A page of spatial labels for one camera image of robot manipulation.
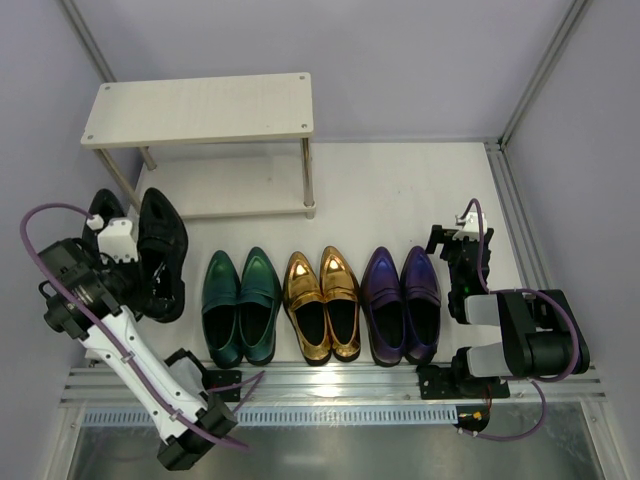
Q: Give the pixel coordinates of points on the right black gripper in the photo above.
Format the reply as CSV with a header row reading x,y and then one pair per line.
x,y
455,245

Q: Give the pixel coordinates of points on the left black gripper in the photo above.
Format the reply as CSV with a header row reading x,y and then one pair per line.
x,y
129,270

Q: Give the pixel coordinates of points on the black loafer shoe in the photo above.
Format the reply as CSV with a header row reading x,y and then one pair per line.
x,y
162,247
106,205

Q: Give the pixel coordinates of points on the green loafer shoe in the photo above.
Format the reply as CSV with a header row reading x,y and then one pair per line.
x,y
219,311
259,304

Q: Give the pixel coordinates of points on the gold loafer shoe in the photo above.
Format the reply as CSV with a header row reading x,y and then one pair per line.
x,y
304,305
341,304

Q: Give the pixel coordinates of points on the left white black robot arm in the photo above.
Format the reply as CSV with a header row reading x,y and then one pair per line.
x,y
94,301

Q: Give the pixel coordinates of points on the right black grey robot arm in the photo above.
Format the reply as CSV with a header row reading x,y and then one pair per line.
x,y
539,335

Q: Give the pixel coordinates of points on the right purple loafer shoe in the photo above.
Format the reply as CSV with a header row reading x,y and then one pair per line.
x,y
422,301

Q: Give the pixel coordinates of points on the purple loafer shoe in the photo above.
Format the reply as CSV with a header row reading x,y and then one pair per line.
x,y
422,301
382,306

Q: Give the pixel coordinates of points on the left purple loafer shoe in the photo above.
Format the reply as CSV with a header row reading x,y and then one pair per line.
x,y
382,306

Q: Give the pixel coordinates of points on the white two-tier shoe shelf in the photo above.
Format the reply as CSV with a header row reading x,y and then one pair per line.
x,y
217,147

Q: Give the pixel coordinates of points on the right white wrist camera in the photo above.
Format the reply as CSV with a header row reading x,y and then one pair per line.
x,y
468,227

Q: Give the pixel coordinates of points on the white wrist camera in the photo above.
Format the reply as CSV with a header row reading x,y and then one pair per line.
x,y
468,227
116,238

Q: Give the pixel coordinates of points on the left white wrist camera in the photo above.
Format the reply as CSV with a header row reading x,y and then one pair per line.
x,y
116,238

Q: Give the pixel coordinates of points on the right aluminium side rail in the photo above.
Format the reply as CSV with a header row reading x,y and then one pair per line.
x,y
529,260

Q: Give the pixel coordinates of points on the aluminium mounting rail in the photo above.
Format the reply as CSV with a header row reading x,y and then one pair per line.
x,y
297,384

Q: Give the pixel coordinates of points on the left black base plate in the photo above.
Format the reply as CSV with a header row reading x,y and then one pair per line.
x,y
224,383

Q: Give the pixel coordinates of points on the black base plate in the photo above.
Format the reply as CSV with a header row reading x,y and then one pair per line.
x,y
224,383
444,383

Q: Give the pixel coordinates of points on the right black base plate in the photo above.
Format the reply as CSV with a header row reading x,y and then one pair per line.
x,y
444,383

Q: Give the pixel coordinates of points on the grey slotted cable duct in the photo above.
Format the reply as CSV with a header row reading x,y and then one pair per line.
x,y
296,416

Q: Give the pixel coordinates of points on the left aluminium frame post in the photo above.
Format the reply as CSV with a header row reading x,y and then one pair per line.
x,y
86,39

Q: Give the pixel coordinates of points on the aluminium frame post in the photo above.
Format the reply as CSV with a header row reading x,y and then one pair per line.
x,y
558,43
86,39

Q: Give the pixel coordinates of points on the right aluminium frame post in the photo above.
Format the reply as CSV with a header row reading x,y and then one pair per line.
x,y
558,43

